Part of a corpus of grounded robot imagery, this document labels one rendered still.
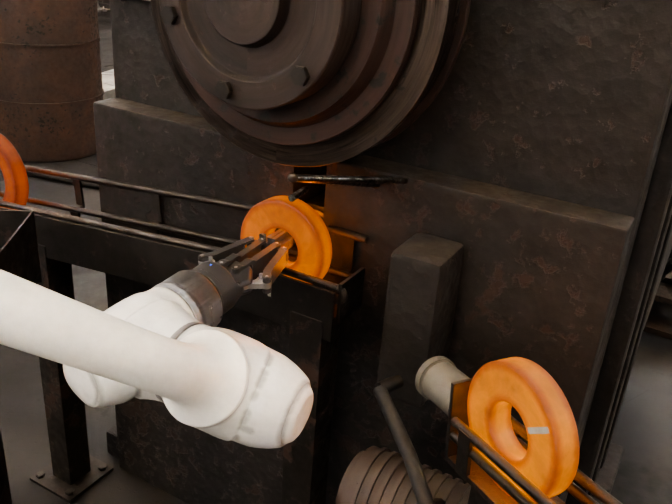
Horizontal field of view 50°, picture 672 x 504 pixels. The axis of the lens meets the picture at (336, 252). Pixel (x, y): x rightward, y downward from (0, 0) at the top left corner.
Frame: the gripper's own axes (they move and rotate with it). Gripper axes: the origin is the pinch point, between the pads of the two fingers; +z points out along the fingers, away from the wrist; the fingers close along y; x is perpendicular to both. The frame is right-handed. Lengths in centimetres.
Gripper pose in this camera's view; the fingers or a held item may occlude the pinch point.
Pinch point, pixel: (284, 238)
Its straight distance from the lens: 112.4
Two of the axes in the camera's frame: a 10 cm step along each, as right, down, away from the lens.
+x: 0.2, -8.8, -4.8
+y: 8.6, 2.6, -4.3
